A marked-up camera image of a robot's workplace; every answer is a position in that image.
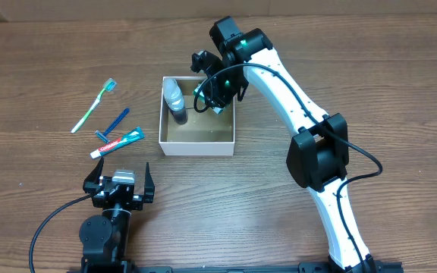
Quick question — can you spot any green white soap box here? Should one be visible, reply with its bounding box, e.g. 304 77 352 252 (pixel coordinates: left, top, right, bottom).
193 82 224 115

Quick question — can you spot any clear bottle with black cap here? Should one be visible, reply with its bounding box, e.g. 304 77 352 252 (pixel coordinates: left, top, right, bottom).
163 78 187 125

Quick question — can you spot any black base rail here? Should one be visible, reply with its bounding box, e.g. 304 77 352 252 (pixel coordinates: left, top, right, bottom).
71 260 404 273

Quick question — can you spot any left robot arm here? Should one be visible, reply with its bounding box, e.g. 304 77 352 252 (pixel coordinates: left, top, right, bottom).
79 158 143 273

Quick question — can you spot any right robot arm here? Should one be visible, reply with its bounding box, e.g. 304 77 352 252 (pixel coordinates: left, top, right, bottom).
162 17 378 272

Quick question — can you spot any green white toothbrush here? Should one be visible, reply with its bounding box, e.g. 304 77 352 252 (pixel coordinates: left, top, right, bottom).
71 78 117 133

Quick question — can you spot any white cardboard box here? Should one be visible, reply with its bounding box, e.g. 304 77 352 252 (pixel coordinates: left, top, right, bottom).
159 77 236 156

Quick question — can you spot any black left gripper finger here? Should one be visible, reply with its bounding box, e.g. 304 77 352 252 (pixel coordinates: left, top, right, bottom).
83 158 104 190
143 163 155 203

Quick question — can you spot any blue disposable razor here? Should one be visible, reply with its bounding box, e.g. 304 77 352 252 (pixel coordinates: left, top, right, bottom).
94 108 130 143

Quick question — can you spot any Colgate toothpaste tube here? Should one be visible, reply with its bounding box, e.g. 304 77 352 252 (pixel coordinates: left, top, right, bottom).
90 127 146 159

